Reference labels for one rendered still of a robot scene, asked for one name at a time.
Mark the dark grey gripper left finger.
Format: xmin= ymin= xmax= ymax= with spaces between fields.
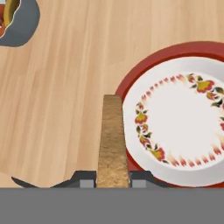
xmin=50 ymin=170 xmax=97 ymax=189

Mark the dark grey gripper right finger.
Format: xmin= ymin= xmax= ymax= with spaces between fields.
xmin=129 ymin=170 xmax=173 ymax=189

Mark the white floral plate red rim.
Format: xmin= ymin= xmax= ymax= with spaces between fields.
xmin=114 ymin=40 xmax=224 ymax=189

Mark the grey bowl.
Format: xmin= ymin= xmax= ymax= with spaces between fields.
xmin=0 ymin=0 xmax=41 ymax=48

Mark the yellow and red food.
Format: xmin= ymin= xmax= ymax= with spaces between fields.
xmin=0 ymin=0 xmax=22 ymax=38

